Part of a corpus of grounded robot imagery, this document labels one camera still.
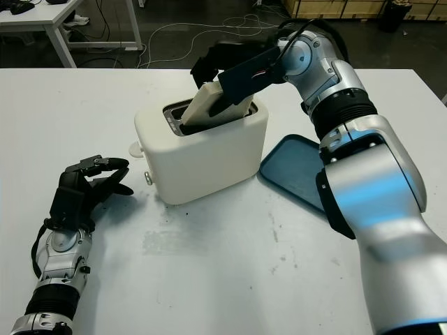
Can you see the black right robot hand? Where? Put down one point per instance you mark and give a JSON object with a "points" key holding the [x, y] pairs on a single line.
{"points": [[227, 56]]}

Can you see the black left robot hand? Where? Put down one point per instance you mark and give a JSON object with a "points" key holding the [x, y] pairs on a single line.
{"points": [[106, 181]]}

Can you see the white toaster lever knob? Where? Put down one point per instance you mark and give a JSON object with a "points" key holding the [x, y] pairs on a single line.
{"points": [[134, 150]]}

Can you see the pale bread slice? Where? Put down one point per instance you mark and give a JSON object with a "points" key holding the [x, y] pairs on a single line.
{"points": [[199, 104]]}

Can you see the blue plastic tray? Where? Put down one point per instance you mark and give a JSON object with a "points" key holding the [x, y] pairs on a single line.
{"points": [[293, 167]]}

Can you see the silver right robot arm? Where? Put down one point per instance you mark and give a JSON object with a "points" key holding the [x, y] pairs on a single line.
{"points": [[377, 195]]}

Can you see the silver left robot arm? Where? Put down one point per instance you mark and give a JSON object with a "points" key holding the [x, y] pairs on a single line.
{"points": [[59, 265]]}

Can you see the silver toaster dial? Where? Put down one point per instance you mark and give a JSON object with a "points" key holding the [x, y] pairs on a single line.
{"points": [[149, 178]]}

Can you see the white two-slot toaster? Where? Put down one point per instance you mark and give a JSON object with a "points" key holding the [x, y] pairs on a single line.
{"points": [[202, 167]]}

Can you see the wooden crate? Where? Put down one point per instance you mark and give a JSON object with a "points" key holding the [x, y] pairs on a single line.
{"points": [[331, 7]]}

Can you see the white shoes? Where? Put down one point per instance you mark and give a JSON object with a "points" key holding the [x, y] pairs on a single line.
{"points": [[78, 20]]}

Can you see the white office desk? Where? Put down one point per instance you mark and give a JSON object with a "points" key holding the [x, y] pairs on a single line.
{"points": [[52, 14]]}

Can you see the black desktop device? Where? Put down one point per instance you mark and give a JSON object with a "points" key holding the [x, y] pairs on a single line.
{"points": [[57, 1]]}

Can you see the black computer mouse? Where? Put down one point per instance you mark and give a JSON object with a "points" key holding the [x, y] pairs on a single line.
{"points": [[21, 7]]}

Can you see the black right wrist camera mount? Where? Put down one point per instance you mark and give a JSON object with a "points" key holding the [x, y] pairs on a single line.
{"points": [[244, 80]]}

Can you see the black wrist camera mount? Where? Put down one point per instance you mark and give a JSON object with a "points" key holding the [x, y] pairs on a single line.
{"points": [[67, 206], [244, 80]]}

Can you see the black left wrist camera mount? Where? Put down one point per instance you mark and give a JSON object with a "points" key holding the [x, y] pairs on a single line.
{"points": [[67, 206]]}

